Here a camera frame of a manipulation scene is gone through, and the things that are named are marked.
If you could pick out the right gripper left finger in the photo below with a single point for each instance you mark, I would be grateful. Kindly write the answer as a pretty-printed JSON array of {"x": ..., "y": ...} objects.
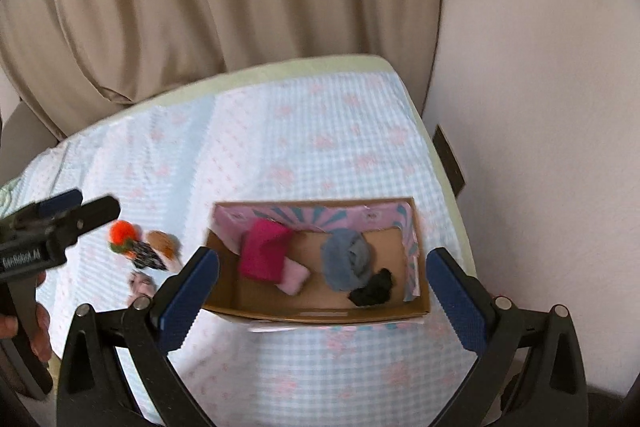
[{"x": 93, "y": 389}]

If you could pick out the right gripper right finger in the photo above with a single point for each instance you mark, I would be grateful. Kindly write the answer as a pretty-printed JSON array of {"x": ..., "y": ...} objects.
[{"x": 534, "y": 355}]

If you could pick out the orange pompom toy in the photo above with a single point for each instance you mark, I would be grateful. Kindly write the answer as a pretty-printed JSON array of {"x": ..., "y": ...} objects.
[{"x": 122, "y": 237}]

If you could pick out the black white patterned cloth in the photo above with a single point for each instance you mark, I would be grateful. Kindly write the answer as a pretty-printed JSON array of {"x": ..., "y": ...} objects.
[{"x": 143, "y": 256}]

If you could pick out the dusty pink fabric mask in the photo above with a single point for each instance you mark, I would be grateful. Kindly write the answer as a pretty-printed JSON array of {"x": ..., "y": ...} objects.
[{"x": 140, "y": 285}]

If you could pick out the brown cream fluffy sock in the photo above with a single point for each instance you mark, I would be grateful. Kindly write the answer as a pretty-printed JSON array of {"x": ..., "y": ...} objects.
[{"x": 166, "y": 248}]

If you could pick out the magenta cloth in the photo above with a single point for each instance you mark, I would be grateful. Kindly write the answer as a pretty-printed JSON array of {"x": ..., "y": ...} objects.
[{"x": 263, "y": 251}]

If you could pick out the pink fluffy sock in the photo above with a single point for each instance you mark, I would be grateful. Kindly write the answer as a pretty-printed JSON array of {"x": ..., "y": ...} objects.
[{"x": 294, "y": 277}]

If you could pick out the blue grey fluffy sock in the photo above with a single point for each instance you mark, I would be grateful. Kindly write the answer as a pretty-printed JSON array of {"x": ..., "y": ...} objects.
[{"x": 346, "y": 260}]

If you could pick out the person's left hand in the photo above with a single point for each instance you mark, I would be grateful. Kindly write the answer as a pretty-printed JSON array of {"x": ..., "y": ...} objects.
[{"x": 34, "y": 316}]

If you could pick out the black fluffy item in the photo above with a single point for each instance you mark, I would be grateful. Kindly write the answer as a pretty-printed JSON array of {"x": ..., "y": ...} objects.
[{"x": 377, "y": 292}]

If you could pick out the cardboard box pink lining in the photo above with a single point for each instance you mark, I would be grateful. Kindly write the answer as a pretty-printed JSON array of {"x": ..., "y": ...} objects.
[{"x": 391, "y": 227}]

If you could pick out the checked floral bed blanket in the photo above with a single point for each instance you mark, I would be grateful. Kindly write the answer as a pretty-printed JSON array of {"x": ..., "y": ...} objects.
[{"x": 377, "y": 374}]

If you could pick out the pale green mattress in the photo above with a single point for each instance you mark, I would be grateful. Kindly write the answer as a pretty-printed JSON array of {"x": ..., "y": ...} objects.
[{"x": 280, "y": 71}]

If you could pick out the dark wall plate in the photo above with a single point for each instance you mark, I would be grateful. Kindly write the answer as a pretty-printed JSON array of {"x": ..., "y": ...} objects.
[{"x": 449, "y": 161}]

